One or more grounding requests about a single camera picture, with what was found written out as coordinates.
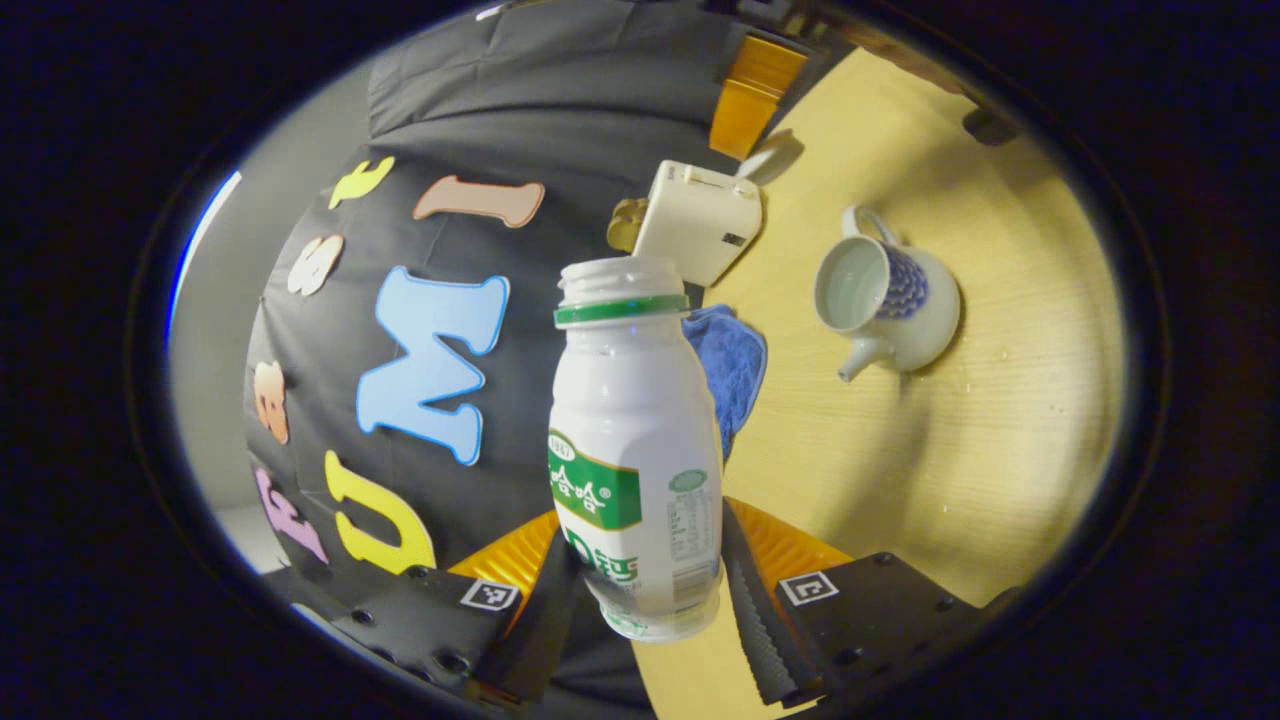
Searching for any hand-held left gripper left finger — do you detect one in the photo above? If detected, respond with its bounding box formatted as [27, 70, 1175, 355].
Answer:
[330, 510, 581, 701]

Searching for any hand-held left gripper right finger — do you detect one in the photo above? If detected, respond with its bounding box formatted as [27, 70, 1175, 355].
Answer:
[720, 498, 986, 709]

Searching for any white blue-patterned teacup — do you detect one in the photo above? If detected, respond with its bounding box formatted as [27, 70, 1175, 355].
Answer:
[812, 205, 963, 384]

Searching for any white green-label water bottle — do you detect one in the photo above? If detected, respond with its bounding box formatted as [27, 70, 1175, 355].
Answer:
[547, 255, 726, 643]

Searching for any white toaster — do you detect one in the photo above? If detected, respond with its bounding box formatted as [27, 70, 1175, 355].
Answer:
[632, 160, 764, 289]

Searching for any black backdrop cloth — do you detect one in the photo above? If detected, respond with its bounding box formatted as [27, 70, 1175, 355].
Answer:
[243, 0, 861, 711]

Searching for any blue towel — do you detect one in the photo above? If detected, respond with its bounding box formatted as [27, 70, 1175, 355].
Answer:
[683, 305, 769, 463]

